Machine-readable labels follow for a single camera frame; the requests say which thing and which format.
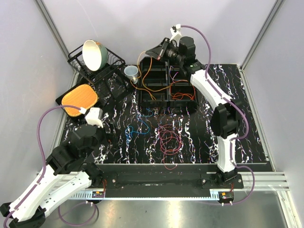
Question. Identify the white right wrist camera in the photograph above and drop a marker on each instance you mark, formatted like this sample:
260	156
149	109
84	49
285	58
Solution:
175	32

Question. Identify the black wire dish rack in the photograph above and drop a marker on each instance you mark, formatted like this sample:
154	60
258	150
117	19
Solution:
107	80

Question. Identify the white measuring cup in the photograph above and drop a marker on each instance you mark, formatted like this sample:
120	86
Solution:
131	72

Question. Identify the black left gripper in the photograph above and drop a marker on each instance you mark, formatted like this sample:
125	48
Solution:
113	137

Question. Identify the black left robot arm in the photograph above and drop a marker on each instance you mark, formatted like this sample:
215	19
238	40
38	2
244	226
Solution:
64	174

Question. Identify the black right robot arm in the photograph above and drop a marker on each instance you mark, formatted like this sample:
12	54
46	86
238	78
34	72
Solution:
227	115

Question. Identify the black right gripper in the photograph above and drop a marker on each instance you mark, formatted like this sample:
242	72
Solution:
155	52

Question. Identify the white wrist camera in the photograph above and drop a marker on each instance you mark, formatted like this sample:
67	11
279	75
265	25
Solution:
93	116
175	32

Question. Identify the white and green bowl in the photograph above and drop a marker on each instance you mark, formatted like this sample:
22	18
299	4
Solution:
95	55

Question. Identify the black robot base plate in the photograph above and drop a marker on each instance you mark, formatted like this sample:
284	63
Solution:
148	181

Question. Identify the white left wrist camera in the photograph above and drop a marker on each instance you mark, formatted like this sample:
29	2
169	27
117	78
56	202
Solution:
93	116

